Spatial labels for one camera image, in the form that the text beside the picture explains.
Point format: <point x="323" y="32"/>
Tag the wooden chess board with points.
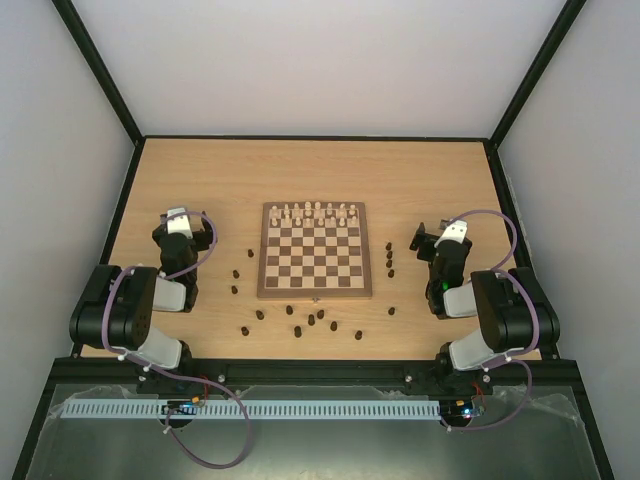
<point x="313" y="262"/>

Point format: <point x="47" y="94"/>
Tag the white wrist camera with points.
<point x="455" y="231"/>
<point x="178" y="222"/>

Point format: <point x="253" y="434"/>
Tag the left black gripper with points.
<point x="205" y="241"/>

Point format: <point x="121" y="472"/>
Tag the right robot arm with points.
<point x="514" y="314"/>

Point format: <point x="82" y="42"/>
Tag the black aluminium frame rail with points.
<point x="408" y="377"/>

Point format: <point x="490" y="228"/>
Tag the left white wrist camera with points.
<point x="178" y="222"/>

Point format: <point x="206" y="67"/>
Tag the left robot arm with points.
<point x="114" y="311"/>

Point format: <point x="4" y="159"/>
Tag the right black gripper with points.
<point x="420" y="241"/>

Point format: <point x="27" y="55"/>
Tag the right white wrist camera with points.
<point x="455" y="231"/>

